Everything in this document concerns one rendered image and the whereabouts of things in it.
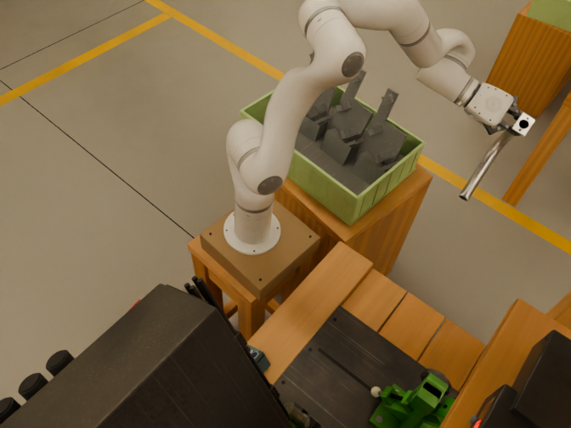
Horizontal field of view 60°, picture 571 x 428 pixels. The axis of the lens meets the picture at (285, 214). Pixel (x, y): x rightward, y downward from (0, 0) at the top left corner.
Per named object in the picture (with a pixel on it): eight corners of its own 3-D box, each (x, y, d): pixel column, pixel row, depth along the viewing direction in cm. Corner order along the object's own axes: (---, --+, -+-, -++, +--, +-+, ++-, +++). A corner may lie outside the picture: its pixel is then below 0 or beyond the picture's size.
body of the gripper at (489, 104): (462, 104, 136) (497, 126, 136) (483, 74, 137) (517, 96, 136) (455, 112, 144) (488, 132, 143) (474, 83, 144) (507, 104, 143)
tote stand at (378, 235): (237, 240, 274) (232, 138, 211) (306, 195, 296) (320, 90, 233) (321, 330, 245) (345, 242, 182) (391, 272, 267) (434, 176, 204)
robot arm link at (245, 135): (241, 217, 146) (243, 164, 126) (222, 171, 155) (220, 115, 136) (279, 206, 149) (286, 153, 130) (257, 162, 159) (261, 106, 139)
